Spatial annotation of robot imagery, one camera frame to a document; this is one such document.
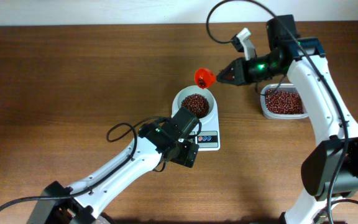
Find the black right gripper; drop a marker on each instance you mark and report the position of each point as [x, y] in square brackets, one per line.
[240, 77]

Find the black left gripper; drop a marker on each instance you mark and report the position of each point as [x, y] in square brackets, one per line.
[183, 158]

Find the orange measuring scoop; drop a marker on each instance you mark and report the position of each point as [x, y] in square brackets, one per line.
[204, 78]

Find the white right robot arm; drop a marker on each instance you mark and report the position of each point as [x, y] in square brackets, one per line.
[330, 173]

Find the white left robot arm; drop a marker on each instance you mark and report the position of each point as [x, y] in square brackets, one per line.
[164, 140]

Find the white digital kitchen scale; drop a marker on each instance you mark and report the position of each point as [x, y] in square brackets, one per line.
[209, 138]

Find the white round bowl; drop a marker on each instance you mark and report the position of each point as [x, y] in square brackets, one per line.
[190, 90]

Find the beans in white bowl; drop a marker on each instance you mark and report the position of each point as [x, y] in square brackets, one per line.
[197, 104]

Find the red adzuki beans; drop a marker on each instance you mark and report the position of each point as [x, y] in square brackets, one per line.
[283, 102]

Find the clear plastic bean container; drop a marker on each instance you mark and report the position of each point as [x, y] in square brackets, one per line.
[283, 87]

